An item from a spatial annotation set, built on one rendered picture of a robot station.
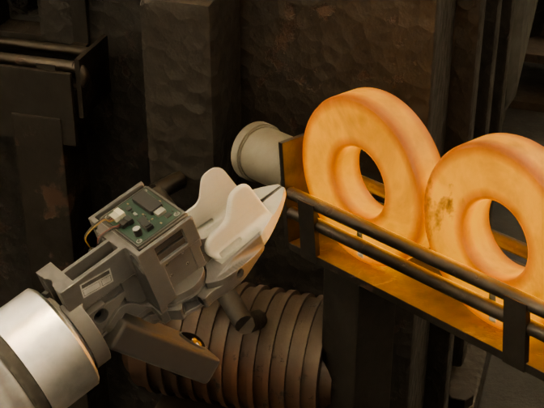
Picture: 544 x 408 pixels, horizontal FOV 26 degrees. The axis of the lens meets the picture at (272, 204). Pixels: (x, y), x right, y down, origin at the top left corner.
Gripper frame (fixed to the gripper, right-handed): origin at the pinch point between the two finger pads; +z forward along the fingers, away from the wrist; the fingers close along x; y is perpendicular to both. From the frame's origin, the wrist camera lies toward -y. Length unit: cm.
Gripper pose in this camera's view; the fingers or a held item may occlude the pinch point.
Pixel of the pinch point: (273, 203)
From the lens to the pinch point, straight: 97.5
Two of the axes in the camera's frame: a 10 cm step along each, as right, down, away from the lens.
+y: -2.4, -7.3, -6.4
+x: -6.2, -3.9, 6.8
